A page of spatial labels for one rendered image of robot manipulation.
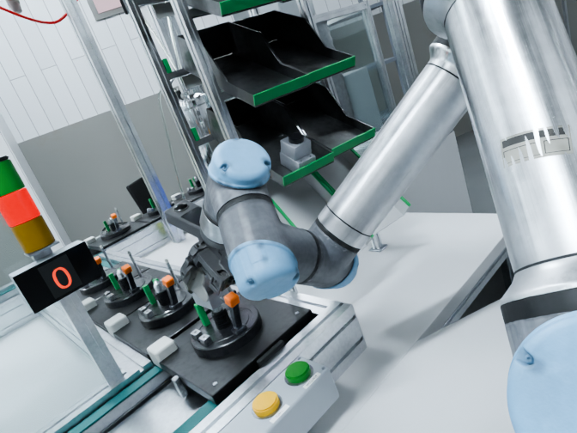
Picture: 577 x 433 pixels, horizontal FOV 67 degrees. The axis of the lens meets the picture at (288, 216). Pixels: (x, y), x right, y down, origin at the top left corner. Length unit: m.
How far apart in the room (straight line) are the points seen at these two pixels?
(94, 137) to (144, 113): 0.52
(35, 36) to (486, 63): 4.50
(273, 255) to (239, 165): 0.12
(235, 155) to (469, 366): 0.51
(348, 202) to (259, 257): 0.15
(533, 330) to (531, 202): 0.09
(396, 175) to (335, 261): 0.14
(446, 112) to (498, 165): 0.21
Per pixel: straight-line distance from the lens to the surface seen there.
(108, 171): 4.62
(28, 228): 0.82
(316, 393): 0.70
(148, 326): 1.06
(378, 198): 0.56
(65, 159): 4.67
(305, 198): 0.99
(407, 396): 0.77
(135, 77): 4.58
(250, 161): 0.53
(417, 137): 0.56
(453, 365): 0.81
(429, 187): 2.29
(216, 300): 0.81
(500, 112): 0.37
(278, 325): 0.83
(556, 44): 0.40
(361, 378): 0.83
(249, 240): 0.49
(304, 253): 0.54
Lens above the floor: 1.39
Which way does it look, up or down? 18 degrees down
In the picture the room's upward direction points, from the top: 20 degrees counter-clockwise
